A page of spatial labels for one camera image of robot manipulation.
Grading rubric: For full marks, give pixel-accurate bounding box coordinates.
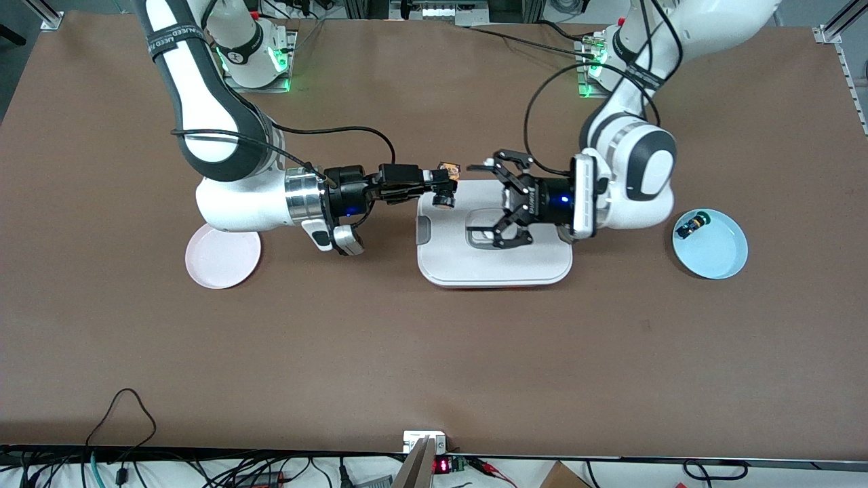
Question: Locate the orange black push-button switch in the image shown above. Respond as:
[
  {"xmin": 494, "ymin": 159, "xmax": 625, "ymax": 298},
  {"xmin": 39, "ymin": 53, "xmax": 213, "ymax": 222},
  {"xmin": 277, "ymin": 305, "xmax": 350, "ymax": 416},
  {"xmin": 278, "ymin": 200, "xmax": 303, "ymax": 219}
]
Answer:
[{"xmin": 433, "ymin": 161, "xmax": 463, "ymax": 211}]

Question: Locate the white lidded lunch box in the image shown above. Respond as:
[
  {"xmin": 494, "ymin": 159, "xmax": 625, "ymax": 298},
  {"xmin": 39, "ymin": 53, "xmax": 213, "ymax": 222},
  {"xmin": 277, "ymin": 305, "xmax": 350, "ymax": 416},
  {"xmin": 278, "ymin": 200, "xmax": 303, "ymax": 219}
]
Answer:
[{"xmin": 416, "ymin": 180, "xmax": 574, "ymax": 289}]

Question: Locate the pale pink round plate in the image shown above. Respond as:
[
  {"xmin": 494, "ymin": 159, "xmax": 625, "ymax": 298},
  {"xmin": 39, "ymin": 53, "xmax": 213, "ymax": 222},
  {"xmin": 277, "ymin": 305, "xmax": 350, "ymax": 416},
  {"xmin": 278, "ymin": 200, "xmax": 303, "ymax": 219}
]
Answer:
[{"xmin": 184, "ymin": 225, "xmax": 262, "ymax": 290}]

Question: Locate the light blue round plate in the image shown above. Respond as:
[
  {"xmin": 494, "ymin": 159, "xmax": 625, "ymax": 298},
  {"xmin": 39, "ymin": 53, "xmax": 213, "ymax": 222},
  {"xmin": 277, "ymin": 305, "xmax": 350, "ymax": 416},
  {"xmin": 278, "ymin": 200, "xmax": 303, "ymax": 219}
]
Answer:
[{"xmin": 673, "ymin": 208, "xmax": 750, "ymax": 280}]

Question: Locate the silver lit device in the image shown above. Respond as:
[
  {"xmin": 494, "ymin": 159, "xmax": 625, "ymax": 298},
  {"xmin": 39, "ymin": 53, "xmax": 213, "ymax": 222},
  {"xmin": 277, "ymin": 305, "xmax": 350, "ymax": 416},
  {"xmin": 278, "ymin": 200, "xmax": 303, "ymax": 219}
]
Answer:
[{"xmin": 389, "ymin": 0, "xmax": 490, "ymax": 26}]

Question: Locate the brown cardboard box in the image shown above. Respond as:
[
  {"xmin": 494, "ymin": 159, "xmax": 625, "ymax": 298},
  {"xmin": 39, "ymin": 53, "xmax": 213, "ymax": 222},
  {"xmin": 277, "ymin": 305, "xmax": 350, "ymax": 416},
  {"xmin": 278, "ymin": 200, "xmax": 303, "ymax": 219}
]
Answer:
[{"xmin": 539, "ymin": 461, "xmax": 592, "ymax": 488}]

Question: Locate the black power adapter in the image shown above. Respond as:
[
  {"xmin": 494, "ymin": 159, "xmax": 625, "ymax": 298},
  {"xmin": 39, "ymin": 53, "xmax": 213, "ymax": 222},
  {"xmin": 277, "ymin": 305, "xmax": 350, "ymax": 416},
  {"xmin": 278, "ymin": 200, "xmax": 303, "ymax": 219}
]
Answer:
[{"xmin": 234, "ymin": 470, "xmax": 287, "ymax": 488}]

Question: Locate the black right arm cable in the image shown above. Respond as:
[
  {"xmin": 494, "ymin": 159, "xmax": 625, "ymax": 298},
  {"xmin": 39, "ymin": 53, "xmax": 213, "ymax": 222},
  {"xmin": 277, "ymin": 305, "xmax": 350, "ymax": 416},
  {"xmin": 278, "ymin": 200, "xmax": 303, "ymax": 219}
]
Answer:
[{"xmin": 171, "ymin": 125, "xmax": 397, "ymax": 187}]

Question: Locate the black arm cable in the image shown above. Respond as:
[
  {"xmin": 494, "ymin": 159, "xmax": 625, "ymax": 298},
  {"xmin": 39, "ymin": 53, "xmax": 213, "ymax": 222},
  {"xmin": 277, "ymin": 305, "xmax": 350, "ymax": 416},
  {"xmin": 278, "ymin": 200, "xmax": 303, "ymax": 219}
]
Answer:
[
  {"xmin": 171, "ymin": 125, "xmax": 397, "ymax": 187},
  {"xmin": 524, "ymin": 0, "xmax": 682, "ymax": 176}
]

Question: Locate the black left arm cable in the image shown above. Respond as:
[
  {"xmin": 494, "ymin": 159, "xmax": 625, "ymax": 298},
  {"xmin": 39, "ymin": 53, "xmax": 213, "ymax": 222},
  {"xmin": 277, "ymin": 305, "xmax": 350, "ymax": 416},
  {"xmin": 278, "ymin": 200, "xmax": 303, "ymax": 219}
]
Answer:
[{"xmin": 524, "ymin": 0, "xmax": 682, "ymax": 176}]

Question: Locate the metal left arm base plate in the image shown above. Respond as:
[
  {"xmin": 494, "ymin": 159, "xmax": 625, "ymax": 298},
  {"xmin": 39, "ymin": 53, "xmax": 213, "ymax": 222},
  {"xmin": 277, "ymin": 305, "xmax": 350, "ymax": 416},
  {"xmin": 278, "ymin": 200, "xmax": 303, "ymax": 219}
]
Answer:
[{"xmin": 576, "ymin": 34, "xmax": 611, "ymax": 100}]

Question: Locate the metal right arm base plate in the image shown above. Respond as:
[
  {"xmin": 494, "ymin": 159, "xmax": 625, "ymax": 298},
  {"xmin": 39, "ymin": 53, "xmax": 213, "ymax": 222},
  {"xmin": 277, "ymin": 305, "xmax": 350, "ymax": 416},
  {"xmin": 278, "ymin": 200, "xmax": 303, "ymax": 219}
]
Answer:
[{"xmin": 227, "ymin": 30, "xmax": 298, "ymax": 94}]

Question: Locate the black cable on table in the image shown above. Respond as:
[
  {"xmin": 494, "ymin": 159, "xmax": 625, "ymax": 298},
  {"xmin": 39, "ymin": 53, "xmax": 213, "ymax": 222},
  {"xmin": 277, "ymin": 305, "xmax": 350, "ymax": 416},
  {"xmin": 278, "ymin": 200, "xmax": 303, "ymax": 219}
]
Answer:
[{"xmin": 468, "ymin": 24, "xmax": 599, "ymax": 59}]

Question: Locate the green blue push-button switch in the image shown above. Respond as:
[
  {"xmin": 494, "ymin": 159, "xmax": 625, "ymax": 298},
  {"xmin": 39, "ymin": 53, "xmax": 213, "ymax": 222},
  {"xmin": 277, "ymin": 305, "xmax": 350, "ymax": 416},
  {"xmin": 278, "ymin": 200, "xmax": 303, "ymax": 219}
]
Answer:
[{"xmin": 679, "ymin": 211, "xmax": 711, "ymax": 240}]

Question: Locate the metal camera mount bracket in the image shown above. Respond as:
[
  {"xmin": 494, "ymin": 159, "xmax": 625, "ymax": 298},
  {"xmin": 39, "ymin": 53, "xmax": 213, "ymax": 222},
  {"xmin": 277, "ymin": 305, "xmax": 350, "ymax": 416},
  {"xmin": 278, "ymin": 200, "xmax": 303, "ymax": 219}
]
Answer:
[{"xmin": 392, "ymin": 430, "xmax": 449, "ymax": 488}]

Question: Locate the looped thin black cable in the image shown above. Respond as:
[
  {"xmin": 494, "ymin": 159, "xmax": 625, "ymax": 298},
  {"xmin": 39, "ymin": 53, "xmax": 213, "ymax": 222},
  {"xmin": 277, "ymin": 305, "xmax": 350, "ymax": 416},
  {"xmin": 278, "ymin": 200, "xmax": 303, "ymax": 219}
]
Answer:
[{"xmin": 84, "ymin": 388, "xmax": 158, "ymax": 468}]

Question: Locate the black coiled cable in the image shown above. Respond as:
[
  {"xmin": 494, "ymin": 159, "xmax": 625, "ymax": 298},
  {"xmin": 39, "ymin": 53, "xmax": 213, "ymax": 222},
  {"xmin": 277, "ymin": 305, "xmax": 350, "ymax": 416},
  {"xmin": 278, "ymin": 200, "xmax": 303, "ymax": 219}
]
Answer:
[{"xmin": 682, "ymin": 460, "xmax": 750, "ymax": 483}]

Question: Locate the aluminium frame profile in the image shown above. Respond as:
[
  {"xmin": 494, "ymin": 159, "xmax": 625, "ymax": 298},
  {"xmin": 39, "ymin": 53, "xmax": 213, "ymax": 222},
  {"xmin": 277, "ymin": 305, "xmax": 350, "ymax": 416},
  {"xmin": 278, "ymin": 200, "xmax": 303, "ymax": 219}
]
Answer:
[
  {"xmin": 812, "ymin": 0, "xmax": 868, "ymax": 136},
  {"xmin": 27, "ymin": 0, "xmax": 66, "ymax": 32}
]

